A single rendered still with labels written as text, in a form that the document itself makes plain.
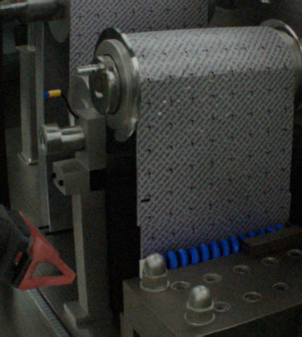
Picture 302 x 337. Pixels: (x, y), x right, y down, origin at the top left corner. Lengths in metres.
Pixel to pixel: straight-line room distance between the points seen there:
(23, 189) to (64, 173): 0.59
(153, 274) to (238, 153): 0.21
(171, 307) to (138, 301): 0.05
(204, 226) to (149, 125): 0.17
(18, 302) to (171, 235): 0.29
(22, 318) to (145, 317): 0.27
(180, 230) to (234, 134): 0.14
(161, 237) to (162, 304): 0.13
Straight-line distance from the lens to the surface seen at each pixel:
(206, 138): 0.93
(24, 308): 1.10
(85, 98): 1.04
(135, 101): 0.86
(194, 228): 0.97
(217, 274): 0.92
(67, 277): 0.88
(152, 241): 0.94
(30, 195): 1.50
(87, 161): 0.95
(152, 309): 0.84
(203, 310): 0.80
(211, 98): 0.92
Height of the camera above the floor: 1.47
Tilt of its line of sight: 21 degrees down
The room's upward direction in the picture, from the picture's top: straight up
